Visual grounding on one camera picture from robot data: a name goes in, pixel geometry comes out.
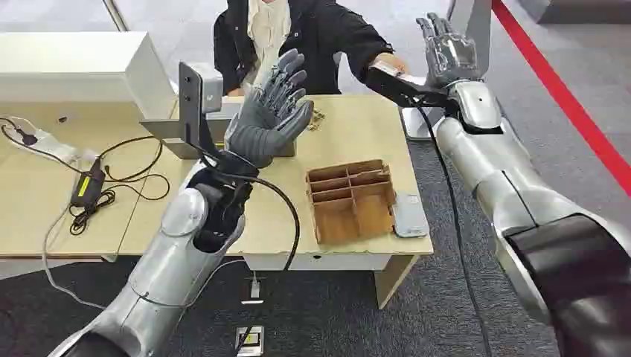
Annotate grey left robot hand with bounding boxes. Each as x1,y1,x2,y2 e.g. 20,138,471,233
224,48,315,170

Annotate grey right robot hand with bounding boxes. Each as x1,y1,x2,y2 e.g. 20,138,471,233
415,12,483,90

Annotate small bunch of keys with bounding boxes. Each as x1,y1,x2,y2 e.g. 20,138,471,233
307,109,327,132

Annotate person's hand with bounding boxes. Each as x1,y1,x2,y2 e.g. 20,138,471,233
369,51,410,77

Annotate white stand base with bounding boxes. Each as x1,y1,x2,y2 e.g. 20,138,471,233
400,74,447,142

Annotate pale wooden desk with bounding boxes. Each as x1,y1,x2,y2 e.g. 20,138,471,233
0,93,435,311

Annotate grey metal stand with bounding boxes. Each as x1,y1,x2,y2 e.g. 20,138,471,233
139,96,297,161

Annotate person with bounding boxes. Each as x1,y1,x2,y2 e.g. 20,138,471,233
213,0,410,97

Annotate wooden compartment card box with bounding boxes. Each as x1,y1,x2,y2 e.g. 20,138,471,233
304,158,397,246

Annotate red floor tape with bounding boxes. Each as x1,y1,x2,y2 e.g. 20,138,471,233
491,0,631,198

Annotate white floor plug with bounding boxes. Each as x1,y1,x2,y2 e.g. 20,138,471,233
240,277,265,306

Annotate black power adapter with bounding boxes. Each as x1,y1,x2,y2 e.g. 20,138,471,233
69,157,107,208

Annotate white cabinet box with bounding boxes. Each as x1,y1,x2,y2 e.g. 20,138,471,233
0,31,177,120

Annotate floor socket plate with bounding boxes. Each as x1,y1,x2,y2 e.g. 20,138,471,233
234,325,265,357

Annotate white power strip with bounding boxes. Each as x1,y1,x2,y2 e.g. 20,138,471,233
1,116,83,164

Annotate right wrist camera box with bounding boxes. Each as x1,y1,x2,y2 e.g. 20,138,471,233
365,59,450,109

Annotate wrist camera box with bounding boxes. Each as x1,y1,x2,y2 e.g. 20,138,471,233
365,59,450,109
178,61,224,149

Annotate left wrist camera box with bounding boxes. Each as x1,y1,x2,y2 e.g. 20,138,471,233
178,61,224,149

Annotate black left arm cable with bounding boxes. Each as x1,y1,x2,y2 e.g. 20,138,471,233
196,143,302,357

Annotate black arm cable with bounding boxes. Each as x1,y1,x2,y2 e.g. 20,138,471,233
413,100,494,357
196,143,302,357

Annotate black adapter cable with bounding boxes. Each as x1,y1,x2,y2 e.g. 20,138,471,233
0,117,172,237

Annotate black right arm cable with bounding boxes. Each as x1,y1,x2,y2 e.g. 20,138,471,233
413,100,494,357

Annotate white cable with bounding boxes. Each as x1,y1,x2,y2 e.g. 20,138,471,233
41,204,107,312

